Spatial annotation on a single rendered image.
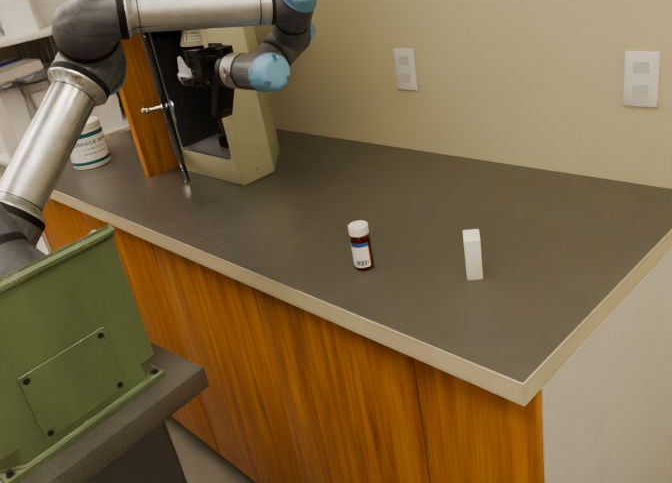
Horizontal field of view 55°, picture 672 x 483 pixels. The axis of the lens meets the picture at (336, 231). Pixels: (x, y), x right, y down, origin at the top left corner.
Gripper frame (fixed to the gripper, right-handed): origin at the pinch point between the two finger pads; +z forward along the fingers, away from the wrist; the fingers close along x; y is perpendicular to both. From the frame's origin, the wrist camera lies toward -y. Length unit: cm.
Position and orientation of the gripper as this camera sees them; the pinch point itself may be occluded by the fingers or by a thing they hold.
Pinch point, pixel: (183, 76)
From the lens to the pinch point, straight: 161.2
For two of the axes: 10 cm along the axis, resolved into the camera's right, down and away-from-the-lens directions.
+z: -7.1, -2.0, 6.8
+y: -1.7, -8.8, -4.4
